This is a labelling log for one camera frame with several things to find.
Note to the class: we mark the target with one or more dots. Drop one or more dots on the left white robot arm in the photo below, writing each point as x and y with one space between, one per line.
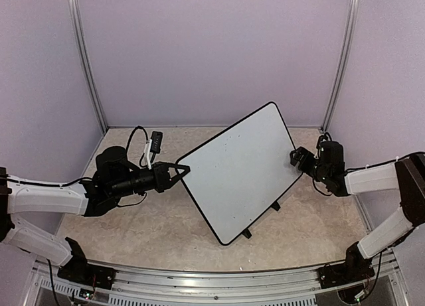
116 177

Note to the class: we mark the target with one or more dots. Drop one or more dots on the right aluminium corner post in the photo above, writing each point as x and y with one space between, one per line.
342 63

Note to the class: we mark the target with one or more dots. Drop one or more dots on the front aluminium rail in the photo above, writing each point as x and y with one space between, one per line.
144 286

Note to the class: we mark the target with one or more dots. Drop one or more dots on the aluminium corner post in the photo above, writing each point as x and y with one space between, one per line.
342 63
78 28

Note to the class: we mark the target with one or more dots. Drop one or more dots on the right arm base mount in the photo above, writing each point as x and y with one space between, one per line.
341 274

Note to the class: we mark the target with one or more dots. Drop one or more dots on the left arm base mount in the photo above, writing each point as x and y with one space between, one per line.
88 274

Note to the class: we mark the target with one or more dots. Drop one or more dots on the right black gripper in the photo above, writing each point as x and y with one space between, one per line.
303 166

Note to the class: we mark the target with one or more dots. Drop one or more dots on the small whiteboard with wire stand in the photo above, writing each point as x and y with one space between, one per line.
241 172

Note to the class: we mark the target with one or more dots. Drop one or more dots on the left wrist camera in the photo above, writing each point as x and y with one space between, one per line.
152 148

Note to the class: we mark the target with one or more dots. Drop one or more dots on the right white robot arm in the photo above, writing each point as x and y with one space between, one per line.
404 175

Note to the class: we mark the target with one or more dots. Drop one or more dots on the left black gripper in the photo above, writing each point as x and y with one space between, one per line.
162 180

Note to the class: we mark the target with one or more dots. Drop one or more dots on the left aluminium corner post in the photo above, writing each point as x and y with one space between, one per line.
78 28

